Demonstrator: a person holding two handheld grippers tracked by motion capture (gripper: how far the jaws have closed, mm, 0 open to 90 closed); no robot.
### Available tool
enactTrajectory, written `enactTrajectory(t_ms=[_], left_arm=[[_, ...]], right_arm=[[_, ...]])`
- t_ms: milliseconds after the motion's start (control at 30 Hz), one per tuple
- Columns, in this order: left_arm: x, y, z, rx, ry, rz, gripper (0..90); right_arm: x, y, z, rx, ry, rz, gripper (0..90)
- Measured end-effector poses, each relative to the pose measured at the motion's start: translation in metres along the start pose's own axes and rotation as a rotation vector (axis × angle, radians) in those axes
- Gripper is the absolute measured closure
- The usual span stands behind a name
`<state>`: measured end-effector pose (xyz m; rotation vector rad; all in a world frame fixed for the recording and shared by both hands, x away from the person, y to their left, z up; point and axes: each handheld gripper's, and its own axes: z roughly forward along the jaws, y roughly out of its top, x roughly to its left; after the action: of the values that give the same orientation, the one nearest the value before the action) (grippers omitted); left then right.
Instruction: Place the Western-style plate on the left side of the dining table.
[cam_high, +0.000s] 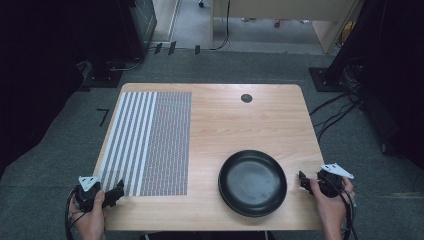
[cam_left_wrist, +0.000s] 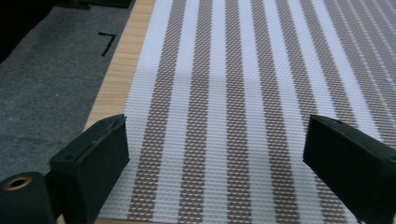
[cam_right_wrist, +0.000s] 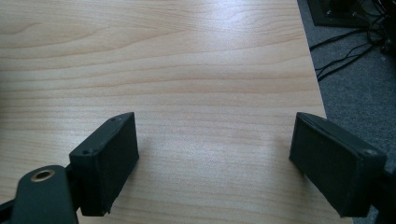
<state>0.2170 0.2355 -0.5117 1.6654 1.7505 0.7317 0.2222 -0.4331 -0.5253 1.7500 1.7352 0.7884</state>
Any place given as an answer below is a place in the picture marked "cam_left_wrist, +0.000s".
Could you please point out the striped woven placemat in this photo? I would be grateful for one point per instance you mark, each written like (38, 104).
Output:
(236, 109)

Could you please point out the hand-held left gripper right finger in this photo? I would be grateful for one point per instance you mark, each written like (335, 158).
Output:
(351, 168)

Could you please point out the grey felt mat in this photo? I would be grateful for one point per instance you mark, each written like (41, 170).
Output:
(53, 81)

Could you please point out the black object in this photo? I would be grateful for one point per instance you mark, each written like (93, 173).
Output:
(93, 3)

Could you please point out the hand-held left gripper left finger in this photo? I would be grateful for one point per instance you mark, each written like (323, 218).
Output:
(90, 165)

